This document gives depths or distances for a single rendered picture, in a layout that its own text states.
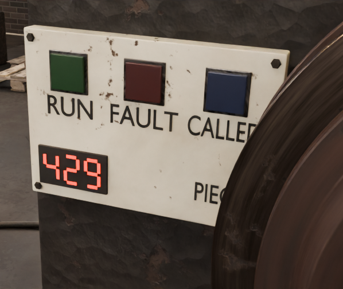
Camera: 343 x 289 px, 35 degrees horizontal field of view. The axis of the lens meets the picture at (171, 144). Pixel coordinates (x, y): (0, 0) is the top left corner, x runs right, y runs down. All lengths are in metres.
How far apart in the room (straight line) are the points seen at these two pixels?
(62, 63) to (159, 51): 0.10
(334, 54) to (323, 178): 0.08
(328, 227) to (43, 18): 0.36
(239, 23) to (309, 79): 0.17
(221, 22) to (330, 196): 0.22
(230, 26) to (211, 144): 0.11
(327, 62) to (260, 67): 0.15
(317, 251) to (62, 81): 0.31
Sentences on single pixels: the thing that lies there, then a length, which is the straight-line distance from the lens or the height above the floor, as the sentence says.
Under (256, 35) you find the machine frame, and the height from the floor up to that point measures 1.25.
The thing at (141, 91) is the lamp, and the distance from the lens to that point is 0.51.
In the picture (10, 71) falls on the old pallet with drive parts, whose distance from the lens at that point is 5.12.
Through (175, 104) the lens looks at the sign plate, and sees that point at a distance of 0.51.
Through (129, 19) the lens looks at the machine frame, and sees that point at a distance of 0.53.
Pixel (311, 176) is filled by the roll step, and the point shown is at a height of 1.19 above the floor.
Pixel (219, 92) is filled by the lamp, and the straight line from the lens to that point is 0.49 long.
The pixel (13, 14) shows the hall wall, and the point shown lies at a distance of 7.83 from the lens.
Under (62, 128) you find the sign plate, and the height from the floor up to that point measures 1.14.
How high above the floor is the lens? 1.33
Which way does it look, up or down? 21 degrees down
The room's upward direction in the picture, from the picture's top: 3 degrees clockwise
